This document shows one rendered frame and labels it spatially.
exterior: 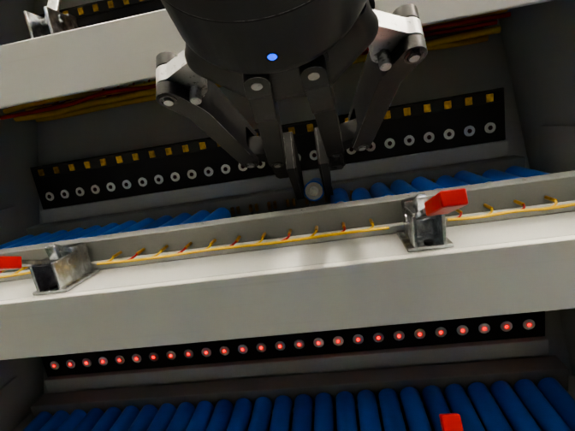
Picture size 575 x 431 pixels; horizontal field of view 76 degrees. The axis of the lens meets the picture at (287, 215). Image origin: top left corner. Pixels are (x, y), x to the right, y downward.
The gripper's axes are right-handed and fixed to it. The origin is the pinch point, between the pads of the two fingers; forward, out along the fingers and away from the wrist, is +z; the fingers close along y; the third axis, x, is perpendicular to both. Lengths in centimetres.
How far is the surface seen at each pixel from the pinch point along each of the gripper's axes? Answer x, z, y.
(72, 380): 15.7, 14.1, 30.5
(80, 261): 5.8, -1.7, 18.5
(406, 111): -8.1, 8.0, -10.4
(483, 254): 9.2, -4.4, -9.9
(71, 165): -8.5, 8.6, 28.4
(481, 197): 4.6, -0.6, -12.0
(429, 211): 7.1, -8.0, -6.4
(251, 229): 4.7, -0.2, 5.1
